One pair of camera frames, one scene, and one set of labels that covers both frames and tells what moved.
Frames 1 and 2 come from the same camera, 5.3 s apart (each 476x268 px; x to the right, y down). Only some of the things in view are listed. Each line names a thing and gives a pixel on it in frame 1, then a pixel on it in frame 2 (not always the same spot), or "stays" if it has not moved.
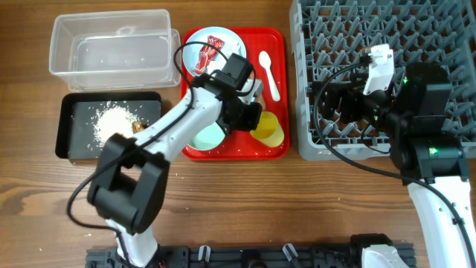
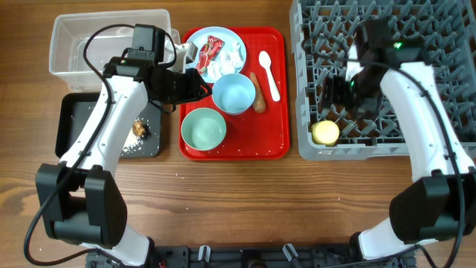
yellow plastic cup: [268, 130] -> [325, 132]
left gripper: [250, 123] -> [191, 92]
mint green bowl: [207, 138] stays
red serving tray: [268, 53] stays
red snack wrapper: [207, 53] stays
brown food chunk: [137, 126] stays
